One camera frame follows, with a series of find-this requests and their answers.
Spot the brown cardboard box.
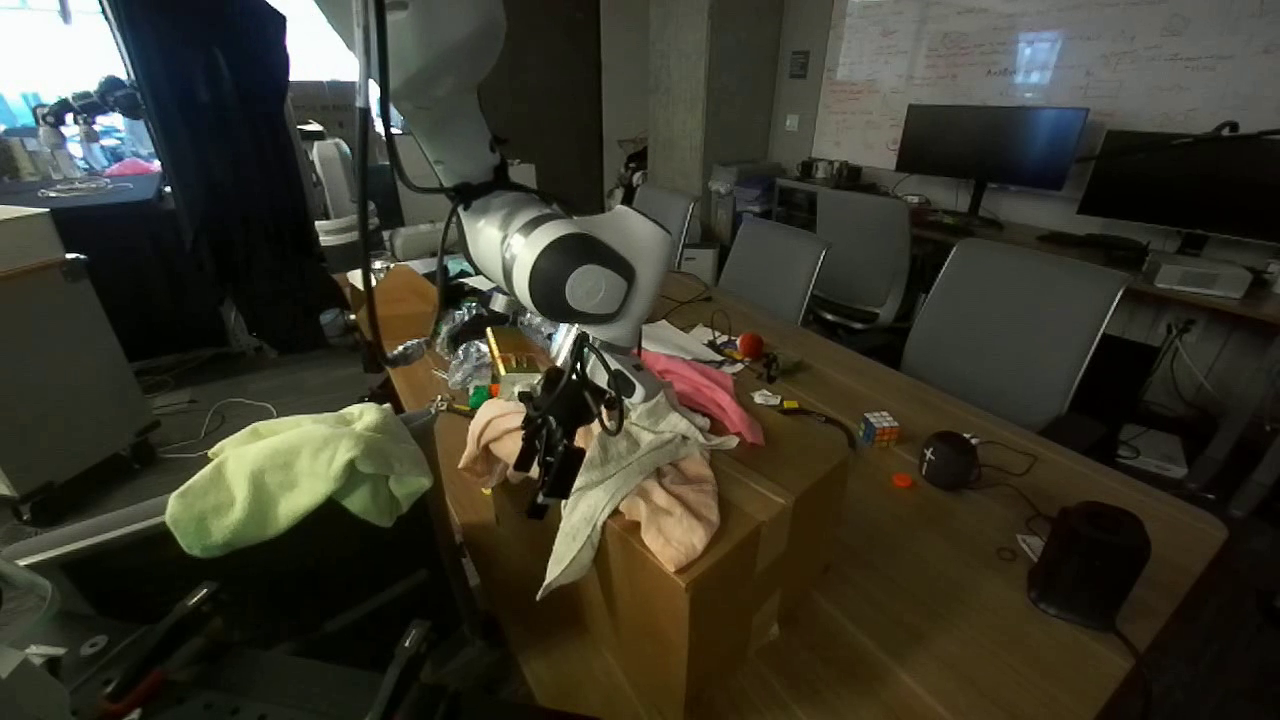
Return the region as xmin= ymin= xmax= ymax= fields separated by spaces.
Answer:
xmin=434 ymin=394 xmax=864 ymax=720

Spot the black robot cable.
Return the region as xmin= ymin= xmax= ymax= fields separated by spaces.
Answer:
xmin=355 ymin=0 xmax=471 ymax=383

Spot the black computer monitor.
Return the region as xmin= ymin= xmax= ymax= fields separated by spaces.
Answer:
xmin=1076 ymin=118 xmax=1280 ymax=248
xmin=893 ymin=101 xmax=1094 ymax=224

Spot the white keyboard device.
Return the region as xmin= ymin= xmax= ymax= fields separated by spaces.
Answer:
xmin=1148 ymin=253 xmax=1262 ymax=302

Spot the thin loose cable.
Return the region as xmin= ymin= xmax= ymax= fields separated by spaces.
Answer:
xmin=148 ymin=388 xmax=285 ymax=466

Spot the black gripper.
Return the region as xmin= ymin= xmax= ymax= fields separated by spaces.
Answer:
xmin=514 ymin=322 xmax=641 ymax=520

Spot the wooden wall desk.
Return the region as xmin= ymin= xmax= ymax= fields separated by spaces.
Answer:
xmin=912 ymin=203 xmax=1280 ymax=336

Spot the red handled tool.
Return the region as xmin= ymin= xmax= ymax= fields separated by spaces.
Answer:
xmin=102 ymin=666 xmax=182 ymax=720

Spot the black cylindrical speaker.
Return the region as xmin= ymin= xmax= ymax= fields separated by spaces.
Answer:
xmin=1030 ymin=501 xmax=1158 ymax=631

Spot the peach shirt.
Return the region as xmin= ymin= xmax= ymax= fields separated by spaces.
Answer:
xmin=455 ymin=391 xmax=727 ymax=580

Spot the pink cloth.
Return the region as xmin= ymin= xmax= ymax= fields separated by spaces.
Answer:
xmin=638 ymin=347 xmax=774 ymax=451

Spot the white box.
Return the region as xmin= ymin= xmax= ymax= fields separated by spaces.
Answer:
xmin=1118 ymin=421 xmax=1192 ymax=484

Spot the clear plastic bag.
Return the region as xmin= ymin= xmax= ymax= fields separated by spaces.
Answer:
xmin=436 ymin=300 xmax=504 ymax=391

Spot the off-white towel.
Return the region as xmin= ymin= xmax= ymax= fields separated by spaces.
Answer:
xmin=534 ymin=383 xmax=748 ymax=604

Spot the light green towel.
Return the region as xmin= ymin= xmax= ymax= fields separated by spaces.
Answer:
xmin=160 ymin=399 xmax=440 ymax=564

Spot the white paper stack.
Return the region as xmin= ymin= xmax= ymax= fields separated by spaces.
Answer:
xmin=643 ymin=314 xmax=735 ymax=367

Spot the white floor appliance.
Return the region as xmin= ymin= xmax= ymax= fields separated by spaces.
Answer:
xmin=297 ymin=118 xmax=375 ymax=270

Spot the black bar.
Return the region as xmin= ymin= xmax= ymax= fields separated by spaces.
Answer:
xmin=87 ymin=575 xmax=227 ymax=712

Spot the white cabinet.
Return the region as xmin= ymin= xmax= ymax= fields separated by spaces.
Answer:
xmin=0 ymin=203 xmax=155 ymax=503

